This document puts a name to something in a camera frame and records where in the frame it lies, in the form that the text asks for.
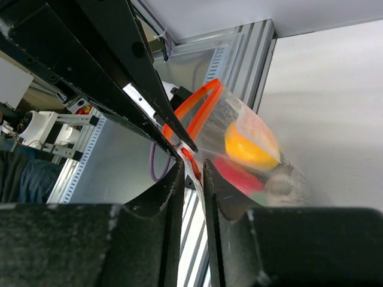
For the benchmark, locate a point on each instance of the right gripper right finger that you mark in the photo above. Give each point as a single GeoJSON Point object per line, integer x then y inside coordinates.
{"type": "Point", "coordinates": [252, 245]}

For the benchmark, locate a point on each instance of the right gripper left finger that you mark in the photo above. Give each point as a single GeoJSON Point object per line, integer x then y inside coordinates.
{"type": "Point", "coordinates": [132, 244]}

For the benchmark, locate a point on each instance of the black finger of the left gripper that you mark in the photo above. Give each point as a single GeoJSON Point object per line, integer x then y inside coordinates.
{"type": "Point", "coordinates": [57, 42]}
{"type": "Point", "coordinates": [118, 26]}

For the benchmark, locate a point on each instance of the red tomato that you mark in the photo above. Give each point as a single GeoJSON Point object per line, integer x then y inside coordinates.
{"type": "Point", "coordinates": [237, 176]}

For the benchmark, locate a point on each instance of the grey fish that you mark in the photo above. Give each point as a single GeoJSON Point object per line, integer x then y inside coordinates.
{"type": "Point", "coordinates": [288, 189]}

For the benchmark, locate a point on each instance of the yellow mango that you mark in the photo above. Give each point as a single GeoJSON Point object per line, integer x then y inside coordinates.
{"type": "Point", "coordinates": [244, 152]}

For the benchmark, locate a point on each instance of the clear zip bag orange zipper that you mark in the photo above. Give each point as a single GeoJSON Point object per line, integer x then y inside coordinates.
{"type": "Point", "coordinates": [207, 114]}

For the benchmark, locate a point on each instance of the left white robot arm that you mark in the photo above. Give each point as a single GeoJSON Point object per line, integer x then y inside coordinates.
{"type": "Point", "coordinates": [143, 101]}

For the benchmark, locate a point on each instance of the white slotted cable duct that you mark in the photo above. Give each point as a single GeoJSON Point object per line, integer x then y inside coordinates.
{"type": "Point", "coordinates": [76, 156]}

